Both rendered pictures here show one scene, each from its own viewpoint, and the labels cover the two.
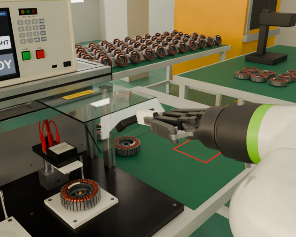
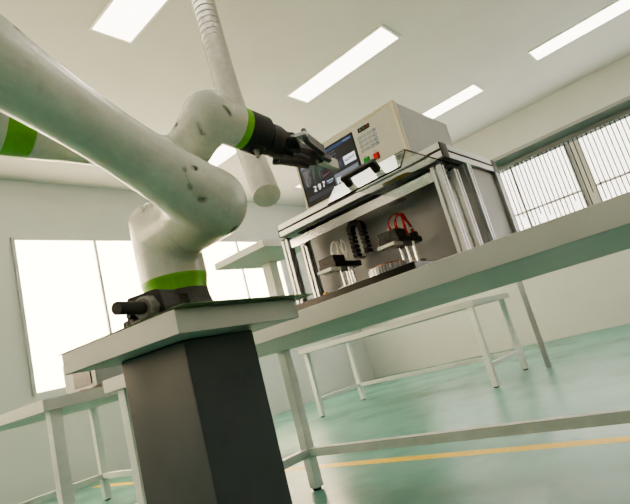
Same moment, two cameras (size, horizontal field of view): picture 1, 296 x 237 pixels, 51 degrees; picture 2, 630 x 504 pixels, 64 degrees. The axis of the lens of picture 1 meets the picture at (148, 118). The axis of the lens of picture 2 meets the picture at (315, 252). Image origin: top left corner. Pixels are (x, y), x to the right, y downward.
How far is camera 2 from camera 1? 145 cm
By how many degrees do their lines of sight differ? 90
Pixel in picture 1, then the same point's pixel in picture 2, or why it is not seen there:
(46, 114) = (378, 202)
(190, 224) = (401, 279)
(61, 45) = (392, 142)
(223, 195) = (471, 252)
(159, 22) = not seen: outside the picture
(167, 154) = not seen: hidden behind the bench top
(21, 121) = (360, 210)
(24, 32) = (363, 144)
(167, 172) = not seen: hidden behind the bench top
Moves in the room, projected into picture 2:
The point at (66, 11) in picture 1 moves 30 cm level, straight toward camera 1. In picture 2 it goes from (391, 113) to (301, 122)
